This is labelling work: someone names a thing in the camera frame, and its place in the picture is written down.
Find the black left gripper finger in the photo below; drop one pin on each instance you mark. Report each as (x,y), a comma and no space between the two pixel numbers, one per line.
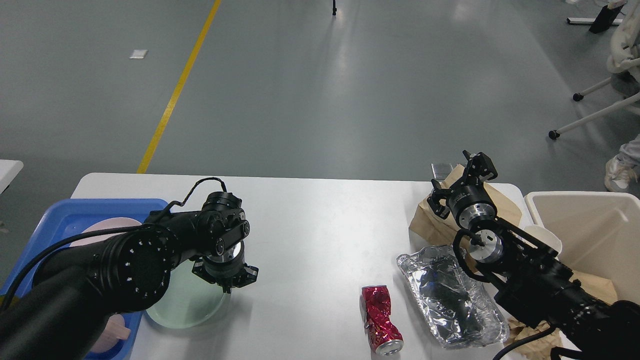
(206,270)
(245,276)

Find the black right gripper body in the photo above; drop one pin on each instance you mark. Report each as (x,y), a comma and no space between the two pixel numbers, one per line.
(471,205)

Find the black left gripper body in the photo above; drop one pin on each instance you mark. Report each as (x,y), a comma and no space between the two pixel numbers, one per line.
(226,269)

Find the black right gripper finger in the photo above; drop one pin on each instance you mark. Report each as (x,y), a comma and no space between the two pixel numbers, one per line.
(479,169)
(437,200)

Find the green plate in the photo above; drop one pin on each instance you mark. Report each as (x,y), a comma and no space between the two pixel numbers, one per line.
(188,301)

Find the pink mug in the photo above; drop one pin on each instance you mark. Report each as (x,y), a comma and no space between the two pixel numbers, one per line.
(115,331)

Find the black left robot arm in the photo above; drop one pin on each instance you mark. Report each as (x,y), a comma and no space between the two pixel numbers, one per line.
(61,300)

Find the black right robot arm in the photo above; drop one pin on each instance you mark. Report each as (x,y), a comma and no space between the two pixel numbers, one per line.
(532,284)

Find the brown paper bag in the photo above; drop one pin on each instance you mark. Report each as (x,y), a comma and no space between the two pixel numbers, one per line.
(436,231)

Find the white paper cup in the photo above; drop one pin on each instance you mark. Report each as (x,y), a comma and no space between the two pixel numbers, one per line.
(545,236)

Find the pink plate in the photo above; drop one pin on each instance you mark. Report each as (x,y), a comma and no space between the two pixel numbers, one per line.
(105,224)

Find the aluminium foil tray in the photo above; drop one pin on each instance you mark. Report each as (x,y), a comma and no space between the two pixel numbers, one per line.
(458,309)

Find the beige plastic bin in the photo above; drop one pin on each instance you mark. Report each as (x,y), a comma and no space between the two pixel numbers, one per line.
(599,232)

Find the blue plastic tray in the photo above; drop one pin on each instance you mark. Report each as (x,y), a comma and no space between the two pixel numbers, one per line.
(74,216)

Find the crushed red can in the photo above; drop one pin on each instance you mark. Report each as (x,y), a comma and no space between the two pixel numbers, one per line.
(383,336)

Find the brown paper in bin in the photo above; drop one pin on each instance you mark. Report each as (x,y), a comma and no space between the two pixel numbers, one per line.
(597,286)

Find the white side table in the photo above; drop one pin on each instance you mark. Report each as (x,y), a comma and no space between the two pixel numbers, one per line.
(9,169)

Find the white paper scrap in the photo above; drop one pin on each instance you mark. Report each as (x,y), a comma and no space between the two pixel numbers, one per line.
(138,54)

